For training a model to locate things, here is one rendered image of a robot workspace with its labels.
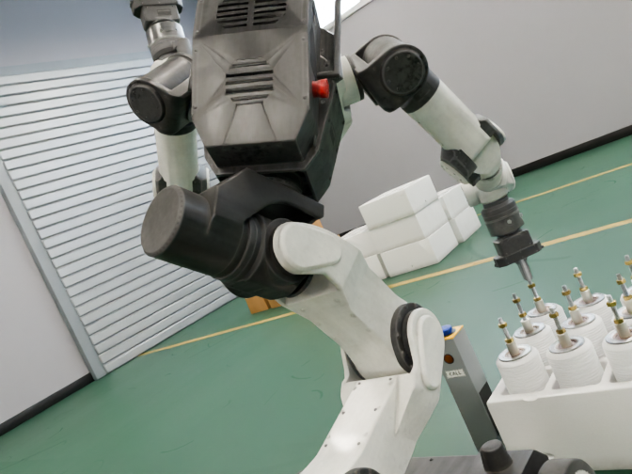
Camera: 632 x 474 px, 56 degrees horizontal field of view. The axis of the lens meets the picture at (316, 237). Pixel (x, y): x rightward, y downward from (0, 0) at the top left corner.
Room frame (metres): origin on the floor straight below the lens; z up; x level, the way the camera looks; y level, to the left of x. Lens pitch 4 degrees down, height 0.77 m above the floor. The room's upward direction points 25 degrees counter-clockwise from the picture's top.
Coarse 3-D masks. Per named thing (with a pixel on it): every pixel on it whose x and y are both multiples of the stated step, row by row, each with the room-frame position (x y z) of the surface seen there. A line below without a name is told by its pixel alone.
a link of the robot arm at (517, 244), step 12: (504, 216) 1.44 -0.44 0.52; (516, 216) 1.45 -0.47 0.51; (492, 228) 1.47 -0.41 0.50; (504, 228) 1.45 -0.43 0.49; (516, 228) 1.44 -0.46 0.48; (504, 240) 1.46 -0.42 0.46; (516, 240) 1.46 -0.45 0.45; (528, 240) 1.46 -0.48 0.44; (504, 252) 1.46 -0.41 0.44; (516, 252) 1.46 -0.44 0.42; (528, 252) 1.46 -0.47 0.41; (504, 264) 1.46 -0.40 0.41
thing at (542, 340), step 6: (546, 324) 1.39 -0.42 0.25; (546, 330) 1.36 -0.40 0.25; (534, 336) 1.35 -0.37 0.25; (540, 336) 1.35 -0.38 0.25; (546, 336) 1.35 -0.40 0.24; (552, 336) 1.37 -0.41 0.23; (516, 342) 1.38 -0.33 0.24; (522, 342) 1.36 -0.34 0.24; (528, 342) 1.35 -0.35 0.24; (534, 342) 1.35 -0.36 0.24; (540, 342) 1.35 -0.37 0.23; (546, 342) 1.35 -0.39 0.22; (552, 342) 1.36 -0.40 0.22; (540, 348) 1.35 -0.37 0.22; (546, 348) 1.35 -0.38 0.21; (540, 354) 1.35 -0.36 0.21; (546, 360) 1.35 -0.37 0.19
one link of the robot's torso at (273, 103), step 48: (240, 0) 1.03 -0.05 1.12; (288, 0) 1.01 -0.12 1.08; (336, 0) 1.11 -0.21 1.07; (192, 48) 1.01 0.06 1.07; (240, 48) 0.99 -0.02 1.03; (288, 48) 0.97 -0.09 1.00; (336, 48) 1.06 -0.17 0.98; (192, 96) 0.99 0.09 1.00; (240, 96) 0.97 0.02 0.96; (288, 96) 0.96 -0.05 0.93; (336, 96) 1.07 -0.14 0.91; (240, 144) 0.95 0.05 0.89; (288, 144) 0.95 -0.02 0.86; (336, 144) 1.12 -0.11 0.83
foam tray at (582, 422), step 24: (600, 360) 1.25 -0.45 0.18; (504, 384) 1.34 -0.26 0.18; (552, 384) 1.24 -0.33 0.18; (600, 384) 1.15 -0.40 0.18; (624, 384) 1.12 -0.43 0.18; (504, 408) 1.27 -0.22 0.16; (528, 408) 1.23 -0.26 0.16; (552, 408) 1.20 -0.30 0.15; (576, 408) 1.17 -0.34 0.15; (600, 408) 1.14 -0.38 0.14; (624, 408) 1.11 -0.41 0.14; (504, 432) 1.28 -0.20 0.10; (528, 432) 1.25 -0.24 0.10; (552, 432) 1.22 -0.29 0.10; (576, 432) 1.18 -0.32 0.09; (600, 432) 1.15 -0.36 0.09; (624, 432) 1.12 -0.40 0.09; (552, 456) 1.24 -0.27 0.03; (576, 456) 1.20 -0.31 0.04; (600, 456) 1.17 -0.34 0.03; (624, 456) 1.14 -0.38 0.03
